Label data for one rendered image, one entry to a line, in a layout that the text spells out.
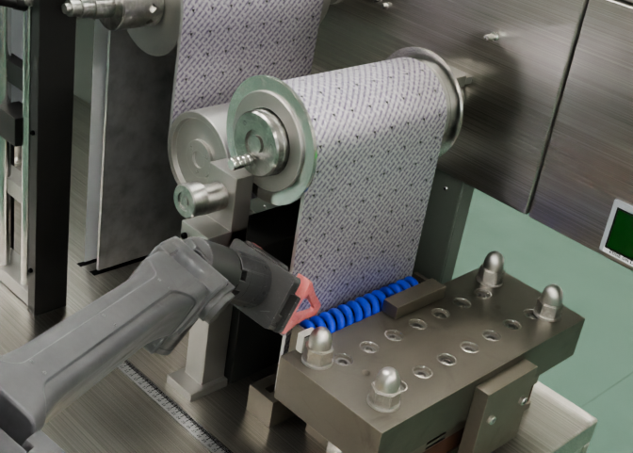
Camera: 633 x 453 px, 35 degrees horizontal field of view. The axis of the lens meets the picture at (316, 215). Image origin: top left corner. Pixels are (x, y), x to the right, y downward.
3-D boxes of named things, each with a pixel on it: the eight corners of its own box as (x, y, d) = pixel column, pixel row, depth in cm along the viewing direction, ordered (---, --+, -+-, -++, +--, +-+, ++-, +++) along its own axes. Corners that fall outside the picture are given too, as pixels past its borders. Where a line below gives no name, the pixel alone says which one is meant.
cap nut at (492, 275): (470, 278, 136) (478, 249, 134) (486, 270, 138) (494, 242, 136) (492, 290, 134) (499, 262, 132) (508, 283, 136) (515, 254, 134)
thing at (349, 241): (279, 333, 120) (300, 197, 111) (407, 279, 135) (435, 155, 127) (282, 335, 119) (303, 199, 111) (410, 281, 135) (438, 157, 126)
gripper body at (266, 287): (277, 332, 109) (235, 322, 103) (218, 289, 115) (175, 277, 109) (305, 281, 109) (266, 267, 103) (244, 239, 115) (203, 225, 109)
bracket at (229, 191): (163, 383, 127) (183, 168, 113) (202, 366, 131) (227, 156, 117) (186, 404, 124) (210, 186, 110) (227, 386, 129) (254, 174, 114)
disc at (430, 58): (365, 135, 137) (383, 31, 130) (366, 135, 137) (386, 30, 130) (446, 179, 128) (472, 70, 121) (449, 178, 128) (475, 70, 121)
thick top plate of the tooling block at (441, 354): (273, 396, 117) (280, 355, 114) (479, 298, 143) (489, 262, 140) (372, 477, 107) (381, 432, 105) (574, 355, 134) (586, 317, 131)
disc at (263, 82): (219, 173, 120) (233, 56, 113) (222, 172, 120) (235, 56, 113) (303, 227, 111) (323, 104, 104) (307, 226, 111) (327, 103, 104)
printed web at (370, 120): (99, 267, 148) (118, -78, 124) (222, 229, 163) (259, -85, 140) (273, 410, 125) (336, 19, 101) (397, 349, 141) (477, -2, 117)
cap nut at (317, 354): (294, 357, 114) (300, 325, 112) (316, 347, 117) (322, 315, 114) (316, 374, 112) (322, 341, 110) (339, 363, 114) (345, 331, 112)
